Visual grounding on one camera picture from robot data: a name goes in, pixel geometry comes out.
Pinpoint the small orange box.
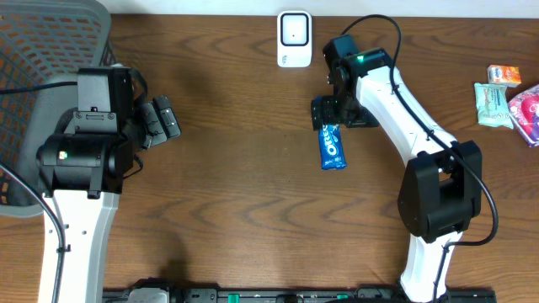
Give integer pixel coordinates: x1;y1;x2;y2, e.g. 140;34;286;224
487;65;521;88

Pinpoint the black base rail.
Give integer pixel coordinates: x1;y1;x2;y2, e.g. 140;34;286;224
101;286;498;303

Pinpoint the right black cable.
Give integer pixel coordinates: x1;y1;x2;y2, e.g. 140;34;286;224
340;13;500;302

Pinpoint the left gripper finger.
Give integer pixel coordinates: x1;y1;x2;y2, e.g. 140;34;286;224
153;95;181;139
141;103;167;147

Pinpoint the grey plastic mesh basket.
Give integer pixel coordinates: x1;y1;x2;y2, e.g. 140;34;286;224
0;0;119;219

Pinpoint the teal wet wipes packet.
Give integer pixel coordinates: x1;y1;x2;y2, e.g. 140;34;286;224
474;82;514;129

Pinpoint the red purple snack packet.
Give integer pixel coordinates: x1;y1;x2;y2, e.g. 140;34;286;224
508;85;538;147

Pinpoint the blue Oreo cookie packet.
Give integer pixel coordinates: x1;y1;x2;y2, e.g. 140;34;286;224
318;125;347;170

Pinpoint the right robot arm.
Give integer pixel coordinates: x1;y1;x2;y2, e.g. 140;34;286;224
311;45;482;302

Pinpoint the left black cable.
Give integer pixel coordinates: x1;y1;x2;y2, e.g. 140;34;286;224
0;80;79;303

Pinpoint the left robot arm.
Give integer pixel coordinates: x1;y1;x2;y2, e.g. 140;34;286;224
36;95;181;302

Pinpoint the black cable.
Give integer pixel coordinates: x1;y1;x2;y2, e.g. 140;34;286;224
0;80;79;303
340;13;500;302

